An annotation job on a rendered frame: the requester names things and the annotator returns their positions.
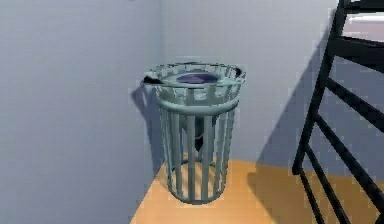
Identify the black metal frame shelf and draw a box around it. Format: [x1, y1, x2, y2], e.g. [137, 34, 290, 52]
[291, 0, 384, 224]

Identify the green slatted garbage container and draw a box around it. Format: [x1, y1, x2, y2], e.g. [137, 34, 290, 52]
[140, 61, 247, 205]

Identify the blue garbage can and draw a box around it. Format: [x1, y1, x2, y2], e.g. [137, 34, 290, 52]
[175, 72, 219, 152]

